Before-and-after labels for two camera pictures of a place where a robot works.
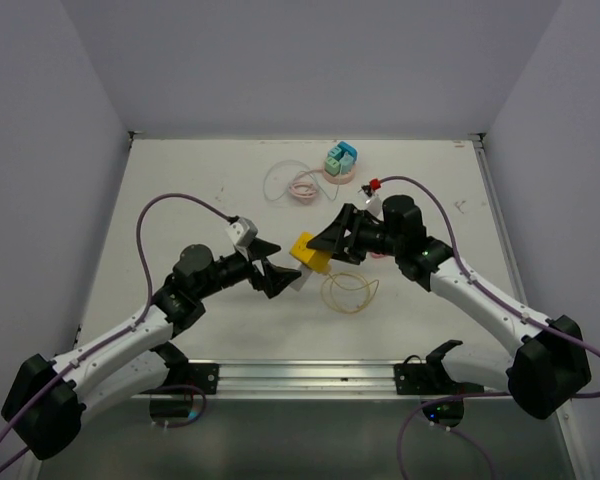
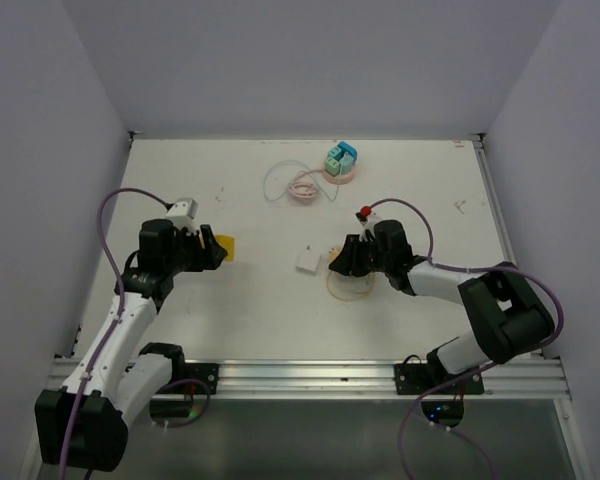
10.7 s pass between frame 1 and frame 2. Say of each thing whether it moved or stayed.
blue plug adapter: stayed
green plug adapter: stayed
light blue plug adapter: stayed
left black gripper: moved
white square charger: moved
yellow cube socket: moved
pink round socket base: stayed
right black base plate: stayed
